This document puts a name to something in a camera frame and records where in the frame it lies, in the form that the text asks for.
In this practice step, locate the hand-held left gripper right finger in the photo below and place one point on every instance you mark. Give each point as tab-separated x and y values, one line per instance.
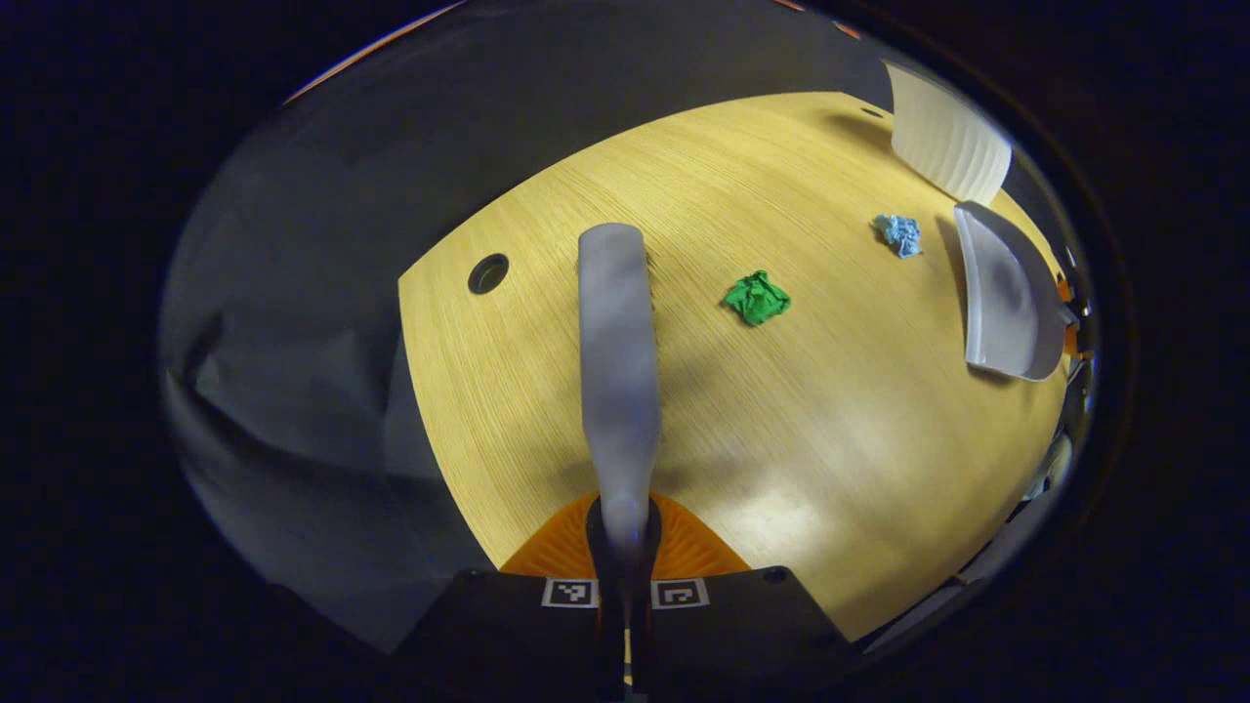
742	625

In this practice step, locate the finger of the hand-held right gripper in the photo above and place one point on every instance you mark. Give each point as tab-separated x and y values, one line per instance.
1073	337

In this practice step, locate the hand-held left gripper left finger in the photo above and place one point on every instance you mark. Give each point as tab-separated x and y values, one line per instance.
508	625

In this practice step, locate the grey dustpan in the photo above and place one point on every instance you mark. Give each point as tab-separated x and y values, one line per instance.
1006	293

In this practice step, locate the blue paper ball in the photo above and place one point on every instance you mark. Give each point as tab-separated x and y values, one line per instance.
898	235

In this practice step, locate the white ribbed garbage bin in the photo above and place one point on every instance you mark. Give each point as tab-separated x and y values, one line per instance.
947	137

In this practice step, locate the green paper ball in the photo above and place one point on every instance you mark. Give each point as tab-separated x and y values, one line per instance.
757	298

